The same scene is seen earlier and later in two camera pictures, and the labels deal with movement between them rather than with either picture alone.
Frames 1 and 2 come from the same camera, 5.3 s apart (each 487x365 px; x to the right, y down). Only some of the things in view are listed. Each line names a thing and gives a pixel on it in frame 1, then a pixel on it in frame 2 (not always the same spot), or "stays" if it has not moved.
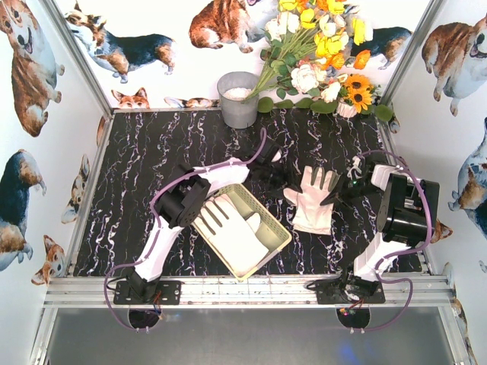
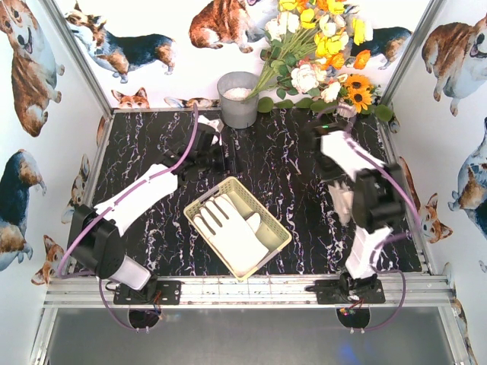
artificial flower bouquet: x=308 y=46 stays
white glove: x=235 y=242 stays
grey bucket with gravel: x=233 y=87 stays
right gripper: x=348 y=186 → x=338 y=184
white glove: x=310 y=215 → x=343 y=198
